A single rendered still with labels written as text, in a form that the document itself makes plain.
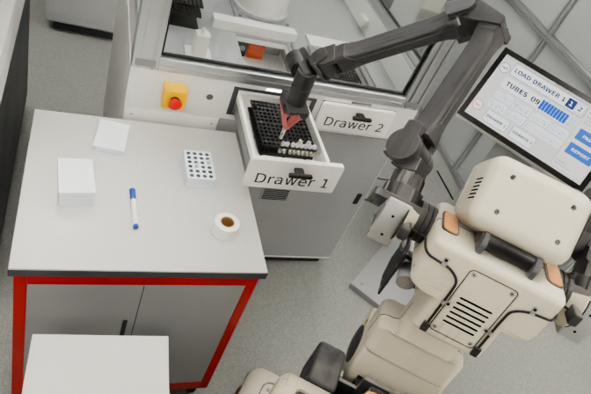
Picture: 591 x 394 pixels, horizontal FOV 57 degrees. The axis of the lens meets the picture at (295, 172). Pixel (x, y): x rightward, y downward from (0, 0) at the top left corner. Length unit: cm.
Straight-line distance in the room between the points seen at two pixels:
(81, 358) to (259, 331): 116
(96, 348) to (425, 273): 70
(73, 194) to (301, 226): 113
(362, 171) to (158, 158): 86
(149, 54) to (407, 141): 84
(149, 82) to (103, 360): 85
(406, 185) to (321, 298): 142
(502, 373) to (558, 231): 173
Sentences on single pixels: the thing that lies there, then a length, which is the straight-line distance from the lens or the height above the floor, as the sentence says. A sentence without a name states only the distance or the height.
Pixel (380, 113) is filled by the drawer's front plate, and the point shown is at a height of 92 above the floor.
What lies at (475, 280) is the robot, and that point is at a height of 119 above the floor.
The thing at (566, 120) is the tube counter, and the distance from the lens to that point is 222.
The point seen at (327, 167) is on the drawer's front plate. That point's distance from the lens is 162.
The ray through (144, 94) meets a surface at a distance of 178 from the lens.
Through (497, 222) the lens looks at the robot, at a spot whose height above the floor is 130.
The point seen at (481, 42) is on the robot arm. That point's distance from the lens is 133.
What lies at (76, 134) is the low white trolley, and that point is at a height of 76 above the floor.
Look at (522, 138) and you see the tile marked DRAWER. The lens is 217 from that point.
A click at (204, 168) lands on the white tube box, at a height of 79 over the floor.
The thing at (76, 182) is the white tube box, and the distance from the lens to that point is 151.
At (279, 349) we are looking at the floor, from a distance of 230.
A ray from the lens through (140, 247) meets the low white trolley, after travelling 145.
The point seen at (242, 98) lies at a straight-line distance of 184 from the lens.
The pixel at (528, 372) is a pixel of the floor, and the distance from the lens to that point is 291.
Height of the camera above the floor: 188
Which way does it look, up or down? 38 degrees down
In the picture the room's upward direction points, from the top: 25 degrees clockwise
